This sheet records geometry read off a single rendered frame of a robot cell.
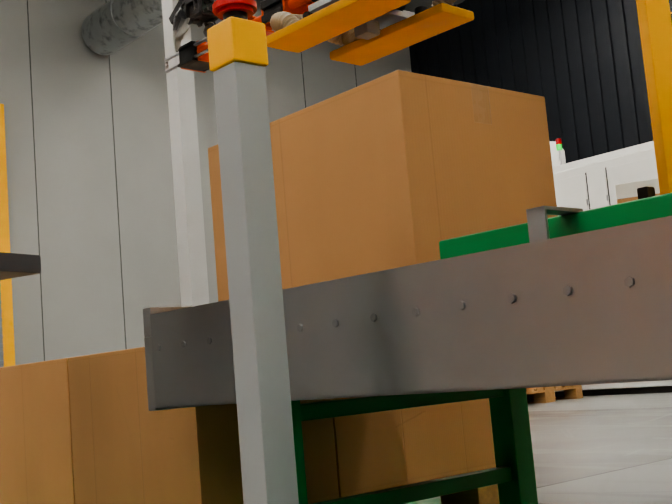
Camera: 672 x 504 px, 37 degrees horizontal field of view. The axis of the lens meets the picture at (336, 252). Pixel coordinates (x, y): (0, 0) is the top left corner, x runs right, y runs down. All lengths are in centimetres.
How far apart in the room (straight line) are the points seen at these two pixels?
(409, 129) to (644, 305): 62
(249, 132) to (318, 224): 37
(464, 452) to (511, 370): 144
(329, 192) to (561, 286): 65
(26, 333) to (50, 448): 966
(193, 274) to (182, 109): 99
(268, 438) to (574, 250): 52
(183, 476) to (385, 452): 57
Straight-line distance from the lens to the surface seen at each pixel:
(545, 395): 957
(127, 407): 247
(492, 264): 138
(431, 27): 212
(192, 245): 587
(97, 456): 262
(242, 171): 151
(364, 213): 175
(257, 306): 148
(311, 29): 206
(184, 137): 599
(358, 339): 157
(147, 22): 1240
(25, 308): 1251
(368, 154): 175
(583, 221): 142
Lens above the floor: 45
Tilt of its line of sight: 7 degrees up
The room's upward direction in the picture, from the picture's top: 5 degrees counter-clockwise
